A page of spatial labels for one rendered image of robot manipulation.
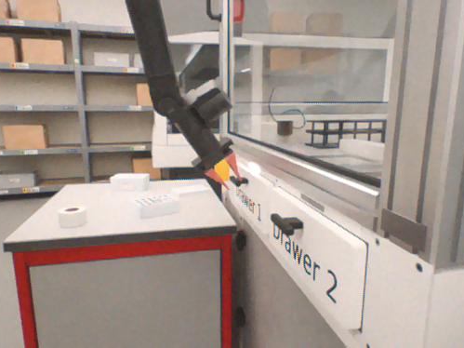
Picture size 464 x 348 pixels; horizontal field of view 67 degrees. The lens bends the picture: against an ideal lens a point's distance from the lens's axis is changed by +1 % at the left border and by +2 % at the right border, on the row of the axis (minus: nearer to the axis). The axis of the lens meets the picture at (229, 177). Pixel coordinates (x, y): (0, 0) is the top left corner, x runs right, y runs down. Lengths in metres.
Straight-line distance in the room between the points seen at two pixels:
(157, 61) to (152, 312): 0.69
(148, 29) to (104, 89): 4.32
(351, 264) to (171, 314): 0.73
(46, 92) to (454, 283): 4.87
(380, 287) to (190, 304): 0.72
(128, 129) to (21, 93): 1.31
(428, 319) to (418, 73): 0.22
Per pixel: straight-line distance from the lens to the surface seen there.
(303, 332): 0.69
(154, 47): 0.67
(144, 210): 1.04
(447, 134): 0.33
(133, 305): 1.05
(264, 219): 0.72
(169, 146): 1.60
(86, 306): 1.06
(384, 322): 0.43
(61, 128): 5.00
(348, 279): 0.44
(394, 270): 0.40
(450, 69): 0.33
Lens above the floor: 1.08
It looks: 12 degrees down
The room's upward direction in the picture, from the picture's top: straight up
